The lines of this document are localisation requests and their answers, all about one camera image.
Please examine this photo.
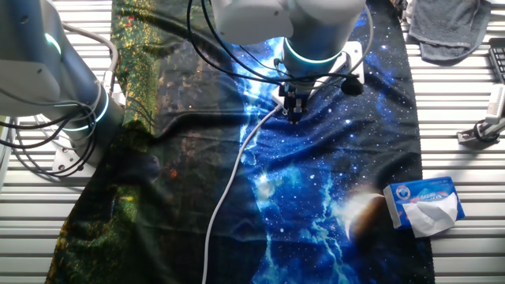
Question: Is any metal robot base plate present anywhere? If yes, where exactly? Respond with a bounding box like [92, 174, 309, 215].
[50, 144, 99, 179]

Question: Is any white ribbed device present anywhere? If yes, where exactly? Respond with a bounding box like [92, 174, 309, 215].
[484, 84, 505, 126]

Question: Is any grey arm hose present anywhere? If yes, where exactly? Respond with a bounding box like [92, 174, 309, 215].
[62, 22, 120, 94]

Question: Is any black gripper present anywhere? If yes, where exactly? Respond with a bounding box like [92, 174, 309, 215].
[278, 83, 310, 125]

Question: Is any white tissue sheet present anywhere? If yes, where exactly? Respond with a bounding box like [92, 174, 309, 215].
[402, 192, 460, 239]

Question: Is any black base cable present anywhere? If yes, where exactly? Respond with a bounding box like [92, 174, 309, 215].
[7, 132, 98, 178]
[0, 110, 76, 151]

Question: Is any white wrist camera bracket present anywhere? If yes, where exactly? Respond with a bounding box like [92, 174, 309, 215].
[342, 40, 365, 84]

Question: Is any black metal clamp stand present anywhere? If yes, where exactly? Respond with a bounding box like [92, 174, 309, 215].
[456, 116, 505, 146]

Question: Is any grey towel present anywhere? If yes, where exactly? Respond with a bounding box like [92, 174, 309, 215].
[407, 0, 492, 67]

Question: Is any galaxy and forest print cloth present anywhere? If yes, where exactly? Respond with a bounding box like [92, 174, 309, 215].
[45, 0, 437, 284]

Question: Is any black keyboard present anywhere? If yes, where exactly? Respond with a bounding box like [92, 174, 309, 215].
[488, 37, 505, 84]

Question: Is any white power strip cable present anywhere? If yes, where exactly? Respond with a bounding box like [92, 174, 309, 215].
[200, 104, 284, 284]

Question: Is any blue tissue pack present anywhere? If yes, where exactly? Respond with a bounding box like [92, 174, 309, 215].
[383, 175, 466, 231]

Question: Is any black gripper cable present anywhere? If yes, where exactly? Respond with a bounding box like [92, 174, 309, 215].
[185, 0, 287, 86]
[200, 0, 356, 82]

